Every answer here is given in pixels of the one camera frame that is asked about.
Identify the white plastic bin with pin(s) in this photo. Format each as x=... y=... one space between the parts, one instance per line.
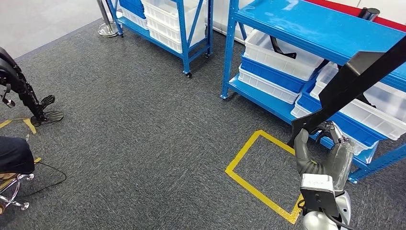
x=134 y=20
x=266 y=90
x=165 y=41
x=161 y=9
x=374 y=119
x=279 y=66
x=161 y=27
x=361 y=147

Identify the blue metal shelf rack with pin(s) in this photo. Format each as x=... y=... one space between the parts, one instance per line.
x=317 y=28
x=185 y=47

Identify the black robot leg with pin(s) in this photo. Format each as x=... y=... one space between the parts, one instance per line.
x=27 y=95

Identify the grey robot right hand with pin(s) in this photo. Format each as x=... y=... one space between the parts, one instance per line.
x=342 y=158

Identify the person's leg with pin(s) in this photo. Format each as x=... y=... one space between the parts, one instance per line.
x=14 y=155

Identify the blue plastic bin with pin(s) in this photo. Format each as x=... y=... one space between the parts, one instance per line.
x=133 y=6
x=269 y=74
x=355 y=130

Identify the black plastic panel part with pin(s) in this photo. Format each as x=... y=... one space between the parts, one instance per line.
x=349 y=82

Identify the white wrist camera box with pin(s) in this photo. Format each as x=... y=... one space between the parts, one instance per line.
x=317 y=182

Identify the person's foot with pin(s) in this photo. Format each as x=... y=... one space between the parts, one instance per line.
x=6 y=176

